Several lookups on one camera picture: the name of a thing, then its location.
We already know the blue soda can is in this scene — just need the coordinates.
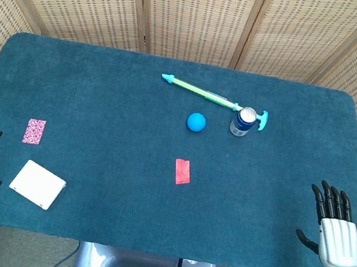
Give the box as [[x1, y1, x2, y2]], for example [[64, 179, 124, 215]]
[[228, 104, 260, 140]]

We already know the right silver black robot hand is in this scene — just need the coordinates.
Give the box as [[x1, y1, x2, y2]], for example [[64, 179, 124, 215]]
[[290, 176, 357, 267]]

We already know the white flat box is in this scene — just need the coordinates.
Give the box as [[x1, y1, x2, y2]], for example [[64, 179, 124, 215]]
[[6, 157, 70, 214]]

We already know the green and teal toy pump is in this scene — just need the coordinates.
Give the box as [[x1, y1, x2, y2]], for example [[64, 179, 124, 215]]
[[155, 73, 273, 134]]

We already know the teal carpet table mat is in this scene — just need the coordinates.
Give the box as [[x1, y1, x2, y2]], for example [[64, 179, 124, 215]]
[[0, 27, 357, 267]]

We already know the blue ball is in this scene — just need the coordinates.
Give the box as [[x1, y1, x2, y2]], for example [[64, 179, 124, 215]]
[[185, 110, 208, 134]]

